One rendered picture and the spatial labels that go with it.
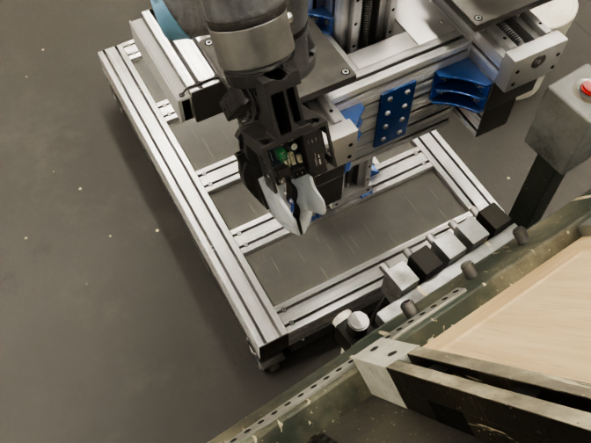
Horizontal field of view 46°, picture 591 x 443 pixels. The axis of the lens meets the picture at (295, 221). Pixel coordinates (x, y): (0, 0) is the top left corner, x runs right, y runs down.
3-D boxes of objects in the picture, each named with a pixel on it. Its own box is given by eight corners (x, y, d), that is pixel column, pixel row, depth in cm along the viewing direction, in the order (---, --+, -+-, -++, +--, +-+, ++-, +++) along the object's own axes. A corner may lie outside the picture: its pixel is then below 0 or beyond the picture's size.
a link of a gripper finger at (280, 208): (294, 264, 75) (273, 191, 70) (272, 239, 79) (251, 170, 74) (318, 251, 75) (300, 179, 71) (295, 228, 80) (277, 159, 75)
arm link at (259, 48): (197, 23, 67) (273, -5, 69) (210, 67, 69) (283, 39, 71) (223, 39, 60) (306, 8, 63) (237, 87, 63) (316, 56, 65)
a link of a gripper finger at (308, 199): (318, 251, 75) (300, 179, 71) (295, 228, 80) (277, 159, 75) (344, 240, 76) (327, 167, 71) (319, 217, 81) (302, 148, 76)
